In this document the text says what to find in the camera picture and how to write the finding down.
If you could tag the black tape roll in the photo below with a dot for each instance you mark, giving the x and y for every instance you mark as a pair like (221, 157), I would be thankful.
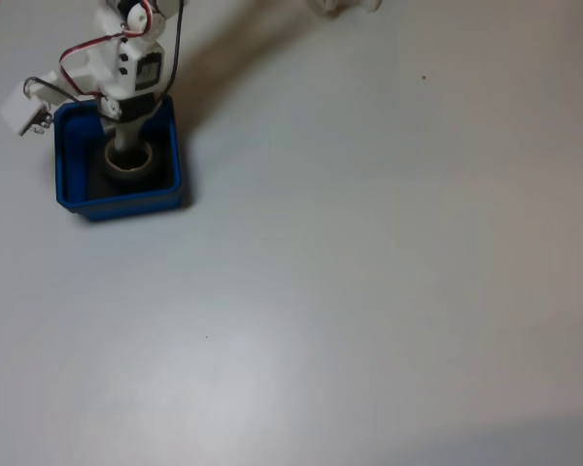
(126, 176)

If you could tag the white camera box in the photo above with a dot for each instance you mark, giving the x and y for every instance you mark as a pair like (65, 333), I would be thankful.
(17, 109)

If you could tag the blue plastic box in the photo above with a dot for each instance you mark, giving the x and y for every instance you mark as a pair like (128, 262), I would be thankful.
(126, 209)

